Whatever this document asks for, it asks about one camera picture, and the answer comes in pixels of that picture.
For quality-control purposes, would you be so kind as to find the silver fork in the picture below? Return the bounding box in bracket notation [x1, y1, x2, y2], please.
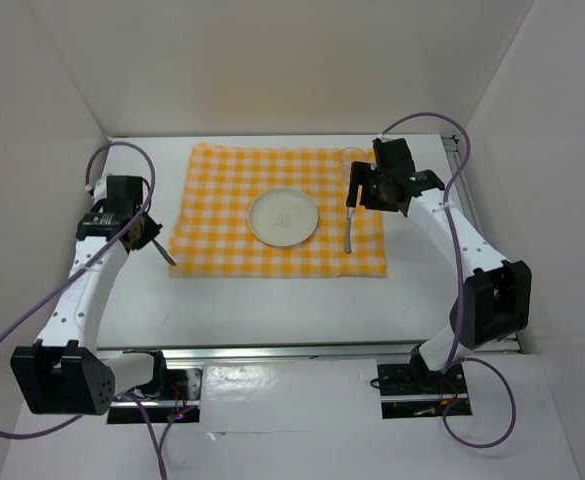
[152, 240, 176, 266]

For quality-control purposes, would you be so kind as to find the silver spoon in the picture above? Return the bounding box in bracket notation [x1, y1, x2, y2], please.
[343, 207, 355, 254]

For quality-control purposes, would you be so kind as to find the aluminium rail frame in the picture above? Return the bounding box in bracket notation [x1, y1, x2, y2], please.
[51, 134, 523, 364]

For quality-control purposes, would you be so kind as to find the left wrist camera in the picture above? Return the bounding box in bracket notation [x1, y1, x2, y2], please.
[88, 175, 145, 216]

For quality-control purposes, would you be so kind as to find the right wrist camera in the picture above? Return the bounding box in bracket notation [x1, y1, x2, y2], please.
[372, 138, 415, 175]

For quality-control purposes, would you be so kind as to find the yellow white checkered cloth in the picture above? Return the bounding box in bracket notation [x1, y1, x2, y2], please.
[169, 143, 387, 278]

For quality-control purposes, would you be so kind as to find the cream round plate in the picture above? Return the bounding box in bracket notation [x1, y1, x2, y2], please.
[247, 188, 319, 248]

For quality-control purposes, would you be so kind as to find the purple cable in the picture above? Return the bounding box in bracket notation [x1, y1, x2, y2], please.
[0, 141, 183, 480]
[379, 111, 518, 447]

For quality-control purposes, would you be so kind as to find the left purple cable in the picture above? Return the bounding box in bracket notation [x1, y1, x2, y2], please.
[0, 141, 183, 480]

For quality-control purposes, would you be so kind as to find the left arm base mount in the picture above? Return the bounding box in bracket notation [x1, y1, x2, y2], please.
[107, 366, 203, 425]

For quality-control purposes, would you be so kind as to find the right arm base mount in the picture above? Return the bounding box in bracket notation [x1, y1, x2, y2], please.
[369, 364, 472, 419]

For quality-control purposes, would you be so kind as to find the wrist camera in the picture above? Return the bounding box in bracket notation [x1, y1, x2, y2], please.
[88, 175, 145, 216]
[372, 138, 415, 175]

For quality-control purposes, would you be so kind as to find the clear plastic cup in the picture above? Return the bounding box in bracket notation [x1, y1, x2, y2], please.
[339, 147, 367, 177]

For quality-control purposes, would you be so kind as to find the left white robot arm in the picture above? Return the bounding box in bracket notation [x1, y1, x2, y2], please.
[10, 212, 170, 415]

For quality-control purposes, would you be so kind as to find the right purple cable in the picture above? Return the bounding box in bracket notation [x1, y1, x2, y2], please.
[379, 111, 518, 447]

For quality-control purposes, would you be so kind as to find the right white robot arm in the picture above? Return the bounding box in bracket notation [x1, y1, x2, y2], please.
[343, 162, 532, 392]

